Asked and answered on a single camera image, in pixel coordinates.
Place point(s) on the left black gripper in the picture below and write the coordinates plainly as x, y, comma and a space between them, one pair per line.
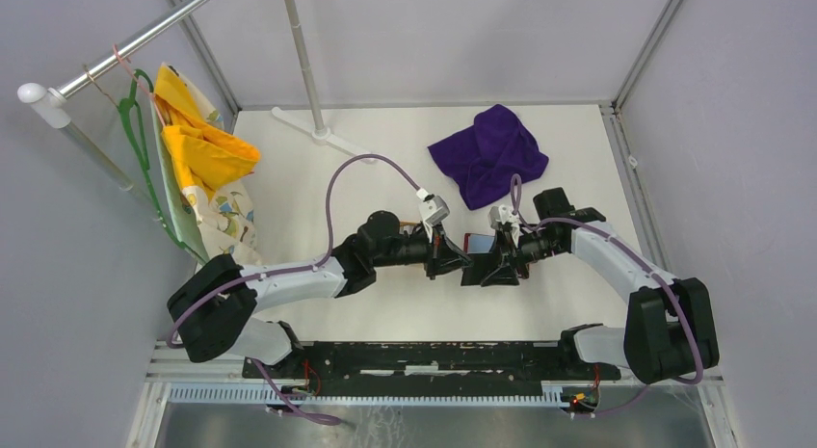
442, 256

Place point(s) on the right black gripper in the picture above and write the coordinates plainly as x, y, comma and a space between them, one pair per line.
505, 275

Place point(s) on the red leather card holder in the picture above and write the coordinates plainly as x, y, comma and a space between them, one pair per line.
475, 243

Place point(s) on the black credit card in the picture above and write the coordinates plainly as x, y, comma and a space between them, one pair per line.
474, 278

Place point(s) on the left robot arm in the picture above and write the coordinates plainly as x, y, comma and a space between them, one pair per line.
214, 311

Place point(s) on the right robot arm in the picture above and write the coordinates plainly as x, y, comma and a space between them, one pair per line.
669, 331

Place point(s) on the purple cloth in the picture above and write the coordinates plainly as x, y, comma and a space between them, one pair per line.
482, 158

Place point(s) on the patterned cream cloth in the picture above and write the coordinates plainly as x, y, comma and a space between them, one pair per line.
225, 223

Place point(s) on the yellow cloth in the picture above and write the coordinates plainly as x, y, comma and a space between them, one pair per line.
204, 157

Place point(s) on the green clothes hanger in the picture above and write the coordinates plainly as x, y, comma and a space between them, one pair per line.
143, 133

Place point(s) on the metal clothes rack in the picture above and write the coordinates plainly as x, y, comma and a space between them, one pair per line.
49, 103

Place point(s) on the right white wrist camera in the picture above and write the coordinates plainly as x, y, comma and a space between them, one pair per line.
504, 218

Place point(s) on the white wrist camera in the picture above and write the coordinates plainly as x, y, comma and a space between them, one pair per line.
433, 210
504, 218

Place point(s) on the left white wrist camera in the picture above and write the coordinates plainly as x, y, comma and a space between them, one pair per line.
433, 210

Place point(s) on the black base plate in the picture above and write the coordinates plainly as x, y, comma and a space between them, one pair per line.
436, 369

